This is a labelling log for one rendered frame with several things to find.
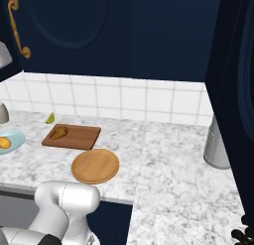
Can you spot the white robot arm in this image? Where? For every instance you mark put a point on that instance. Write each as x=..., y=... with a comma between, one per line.
x=63, y=202

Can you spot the round wooden cutting board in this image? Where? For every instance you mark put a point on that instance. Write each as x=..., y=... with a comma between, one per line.
x=95, y=165

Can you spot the brown croissant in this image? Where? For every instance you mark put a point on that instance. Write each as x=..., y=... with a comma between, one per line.
x=59, y=132

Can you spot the navy base cabinet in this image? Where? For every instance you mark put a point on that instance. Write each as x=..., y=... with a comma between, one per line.
x=109, y=222

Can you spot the navy tall cabinet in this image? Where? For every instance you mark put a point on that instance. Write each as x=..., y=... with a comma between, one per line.
x=234, y=100

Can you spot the rectangular dark wooden tray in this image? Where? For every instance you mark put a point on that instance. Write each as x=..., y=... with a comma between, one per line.
x=76, y=137

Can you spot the green lime wedge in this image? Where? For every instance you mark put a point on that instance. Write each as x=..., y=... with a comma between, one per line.
x=50, y=118

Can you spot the grey ribbed canister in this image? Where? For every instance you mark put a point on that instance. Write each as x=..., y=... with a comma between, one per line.
x=215, y=146

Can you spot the light blue plate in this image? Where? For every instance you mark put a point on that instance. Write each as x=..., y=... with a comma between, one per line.
x=14, y=140

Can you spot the grey metal pot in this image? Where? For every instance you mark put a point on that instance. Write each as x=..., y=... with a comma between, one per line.
x=3, y=113

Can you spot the orange round pastry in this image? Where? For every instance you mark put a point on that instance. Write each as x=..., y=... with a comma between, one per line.
x=4, y=142

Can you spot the silver range hood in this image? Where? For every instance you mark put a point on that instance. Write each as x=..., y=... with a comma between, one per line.
x=4, y=54

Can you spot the grey appliance front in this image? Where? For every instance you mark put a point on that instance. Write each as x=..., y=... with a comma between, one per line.
x=16, y=209

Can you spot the black plant leaves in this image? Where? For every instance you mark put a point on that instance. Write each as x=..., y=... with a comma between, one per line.
x=244, y=234

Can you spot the plain navy wall cabinet door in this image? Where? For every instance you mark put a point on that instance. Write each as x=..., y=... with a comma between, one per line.
x=172, y=34

